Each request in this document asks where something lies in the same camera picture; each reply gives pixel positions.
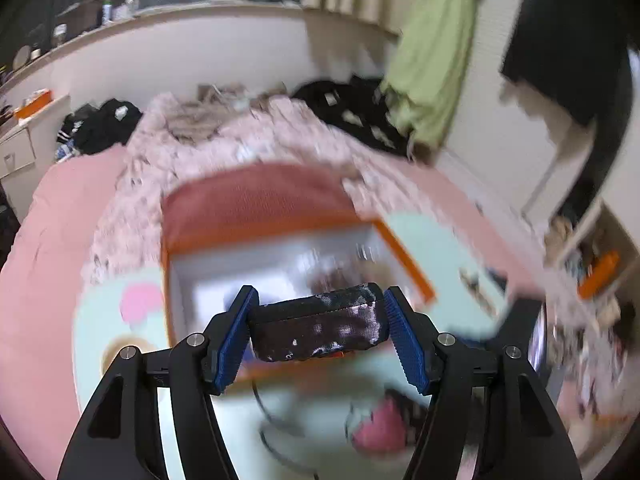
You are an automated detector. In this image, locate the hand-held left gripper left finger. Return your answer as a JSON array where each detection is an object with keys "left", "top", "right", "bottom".
[{"left": 57, "top": 285, "right": 261, "bottom": 480}]

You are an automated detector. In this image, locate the black white-striped clothing pile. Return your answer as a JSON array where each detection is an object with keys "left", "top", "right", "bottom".
[{"left": 57, "top": 99, "right": 143, "bottom": 156}]

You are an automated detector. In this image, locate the orange cardboard box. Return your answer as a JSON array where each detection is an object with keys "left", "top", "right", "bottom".
[{"left": 160, "top": 215, "right": 436, "bottom": 386}]

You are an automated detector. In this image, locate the pink floral blanket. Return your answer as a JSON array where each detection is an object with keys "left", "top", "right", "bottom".
[{"left": 82, "top": 92, "right": 481, "bottom": 286}]

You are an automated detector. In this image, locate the white drawer desk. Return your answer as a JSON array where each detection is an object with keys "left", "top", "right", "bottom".
[{"left": 0, "top": 95, "right": 71, "bottom": 181}]

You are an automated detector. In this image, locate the brown fuzzy cloth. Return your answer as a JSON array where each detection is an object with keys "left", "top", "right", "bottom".
[{"left": 167, "top": 85, "right": 251, "bottom": 143}]

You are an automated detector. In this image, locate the pink bed sheet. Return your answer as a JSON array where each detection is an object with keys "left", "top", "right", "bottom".
[{"left": 0, "top": 147, "right": 551, "bottom": 471}]

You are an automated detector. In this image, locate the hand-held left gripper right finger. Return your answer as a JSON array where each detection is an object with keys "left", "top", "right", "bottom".
[{"left": 382, "top": 286, "right": 583, "bottom": 480}]

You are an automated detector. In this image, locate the light green hanging garment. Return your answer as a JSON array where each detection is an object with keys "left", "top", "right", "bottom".
[{"left": 380, "top": 0, "right": 493, "bottom": 151}]

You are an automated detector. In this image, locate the small orange box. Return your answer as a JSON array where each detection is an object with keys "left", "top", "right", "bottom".
[{"left": 14, "top": 89, "right": 53, "bottom": 120}]

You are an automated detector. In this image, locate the black hanging garment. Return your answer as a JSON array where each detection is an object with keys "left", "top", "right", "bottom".
[{"left": 500, "top": 0, "right": 640, "bottom": 221}]

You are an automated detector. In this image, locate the black speckled sock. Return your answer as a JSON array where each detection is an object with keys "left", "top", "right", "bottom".
[{"left": 248, "top": 282, "right": 390, "bottom": 362}]

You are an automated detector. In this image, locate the orange plastic object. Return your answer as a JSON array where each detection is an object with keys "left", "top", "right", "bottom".
[{"left": 577, "top": 252, "right": 621, "bottom": 301}]

